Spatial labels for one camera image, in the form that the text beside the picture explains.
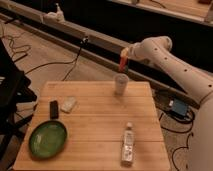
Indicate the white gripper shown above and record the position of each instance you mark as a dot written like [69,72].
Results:
[131,53]

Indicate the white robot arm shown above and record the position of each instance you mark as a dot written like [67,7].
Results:
[196,83]

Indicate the white sponge block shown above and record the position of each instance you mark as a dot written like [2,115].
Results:
[68,104]

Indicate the blue box on floor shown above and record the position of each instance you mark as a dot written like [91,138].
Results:
[178,107]

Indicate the clear plastic bottle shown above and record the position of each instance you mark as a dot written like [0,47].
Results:
[127,146]

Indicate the black rectangular block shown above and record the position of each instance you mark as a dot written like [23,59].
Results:
[54,112]

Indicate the green bowl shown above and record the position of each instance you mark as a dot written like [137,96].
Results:
[47,139]

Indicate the white object on rail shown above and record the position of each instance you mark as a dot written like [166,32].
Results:
[58,15]

